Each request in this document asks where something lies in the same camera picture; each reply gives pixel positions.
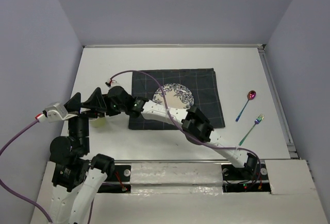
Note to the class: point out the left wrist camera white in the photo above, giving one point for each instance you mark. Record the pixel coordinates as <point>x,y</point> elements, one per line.
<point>55,112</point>

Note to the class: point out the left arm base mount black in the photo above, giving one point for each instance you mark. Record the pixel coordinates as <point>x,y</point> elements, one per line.
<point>119,182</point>

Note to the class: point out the blue floral ceramic plate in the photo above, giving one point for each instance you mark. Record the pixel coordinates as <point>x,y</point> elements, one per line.
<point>176,95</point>

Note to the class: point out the dark grey checked cloth placemat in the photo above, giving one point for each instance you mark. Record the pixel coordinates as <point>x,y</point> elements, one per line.
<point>201,82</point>

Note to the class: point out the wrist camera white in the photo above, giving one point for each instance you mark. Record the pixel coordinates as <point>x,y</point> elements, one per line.
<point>55,112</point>
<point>111,83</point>

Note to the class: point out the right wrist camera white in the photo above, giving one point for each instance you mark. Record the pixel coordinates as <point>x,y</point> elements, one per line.
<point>111,83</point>

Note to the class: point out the iridescent fork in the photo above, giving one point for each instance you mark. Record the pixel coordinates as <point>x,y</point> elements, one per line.
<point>257,121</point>

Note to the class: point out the iridescent spoon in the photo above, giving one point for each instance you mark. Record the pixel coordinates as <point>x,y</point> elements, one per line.
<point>250,96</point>

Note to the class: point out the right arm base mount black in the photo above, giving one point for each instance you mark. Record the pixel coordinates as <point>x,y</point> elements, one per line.
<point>234,182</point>

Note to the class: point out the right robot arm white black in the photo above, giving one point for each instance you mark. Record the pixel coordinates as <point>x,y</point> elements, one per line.
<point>192,122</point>

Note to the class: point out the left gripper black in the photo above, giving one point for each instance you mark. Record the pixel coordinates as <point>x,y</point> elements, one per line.
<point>73,105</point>

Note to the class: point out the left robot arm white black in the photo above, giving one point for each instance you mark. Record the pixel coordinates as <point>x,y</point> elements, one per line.
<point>76,180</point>

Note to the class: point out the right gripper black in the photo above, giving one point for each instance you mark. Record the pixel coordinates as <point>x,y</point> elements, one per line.
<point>109,111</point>

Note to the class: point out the pale yellow mug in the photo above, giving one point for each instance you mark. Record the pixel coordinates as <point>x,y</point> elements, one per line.
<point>98,122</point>

